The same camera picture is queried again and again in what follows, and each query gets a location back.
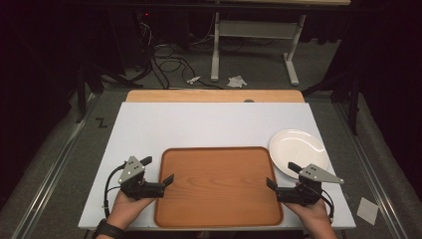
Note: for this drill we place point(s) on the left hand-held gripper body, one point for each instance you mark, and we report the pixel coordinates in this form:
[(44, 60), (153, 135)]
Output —
[(132, 170)]

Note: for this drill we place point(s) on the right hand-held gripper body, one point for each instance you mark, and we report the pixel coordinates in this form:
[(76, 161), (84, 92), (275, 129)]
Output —
[(312, 186)]

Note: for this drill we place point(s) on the white round plate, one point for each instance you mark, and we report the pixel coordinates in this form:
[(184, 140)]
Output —
[(295, 149)]

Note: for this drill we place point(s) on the brown wooden tray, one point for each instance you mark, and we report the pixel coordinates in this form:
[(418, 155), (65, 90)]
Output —
[(215, 189)]

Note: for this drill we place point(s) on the person's right hand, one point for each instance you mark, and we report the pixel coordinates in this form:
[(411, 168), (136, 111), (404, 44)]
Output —
[(313, 214)]

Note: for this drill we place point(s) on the person's left hand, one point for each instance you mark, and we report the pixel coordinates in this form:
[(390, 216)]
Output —
[(124, 209)]

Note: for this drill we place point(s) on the flat white paper square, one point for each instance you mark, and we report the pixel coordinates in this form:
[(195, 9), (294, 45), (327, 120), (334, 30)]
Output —
[(367, 211)]

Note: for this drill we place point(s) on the white table board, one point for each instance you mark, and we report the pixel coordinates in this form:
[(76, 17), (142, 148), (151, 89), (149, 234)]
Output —
[(199, 126)]

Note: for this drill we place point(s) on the black wrist watch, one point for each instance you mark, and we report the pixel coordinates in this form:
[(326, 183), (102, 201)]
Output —
[(109, 229)]

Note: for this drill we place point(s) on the black metal stand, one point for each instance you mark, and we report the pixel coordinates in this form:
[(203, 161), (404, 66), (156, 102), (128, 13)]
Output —
[(81, 93), (354, 106)]

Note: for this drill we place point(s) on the small white floor scrap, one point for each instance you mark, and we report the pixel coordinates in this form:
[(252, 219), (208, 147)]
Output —
[(193, 80)]

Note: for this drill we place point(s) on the crumpled white paper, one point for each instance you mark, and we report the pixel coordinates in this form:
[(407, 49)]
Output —
[(237, 81)]

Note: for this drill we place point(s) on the white-framed desk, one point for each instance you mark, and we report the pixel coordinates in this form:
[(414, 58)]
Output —
[(252, 29)]

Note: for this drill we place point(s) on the metal floor rail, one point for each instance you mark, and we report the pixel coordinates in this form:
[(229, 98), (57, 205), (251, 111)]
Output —
[(49, 176), (371, 172)]

